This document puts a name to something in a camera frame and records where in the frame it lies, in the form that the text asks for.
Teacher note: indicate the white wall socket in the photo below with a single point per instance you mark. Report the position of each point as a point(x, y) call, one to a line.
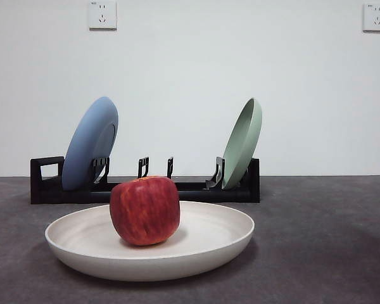
point(102, 15)
point(376, 17)

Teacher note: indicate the pale blue plate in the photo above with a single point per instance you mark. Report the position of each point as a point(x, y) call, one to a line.
point(85, 145)

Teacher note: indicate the red apple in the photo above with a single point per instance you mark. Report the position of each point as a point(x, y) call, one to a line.
point(145, 212)

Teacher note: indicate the black plate rack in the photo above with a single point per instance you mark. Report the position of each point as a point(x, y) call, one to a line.
point(44, 193)

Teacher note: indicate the pale green plate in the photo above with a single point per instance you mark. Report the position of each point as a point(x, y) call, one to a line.
point(240, 149)

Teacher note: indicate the pale yellow plate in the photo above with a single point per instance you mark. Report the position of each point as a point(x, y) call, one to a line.
point(209, 234)

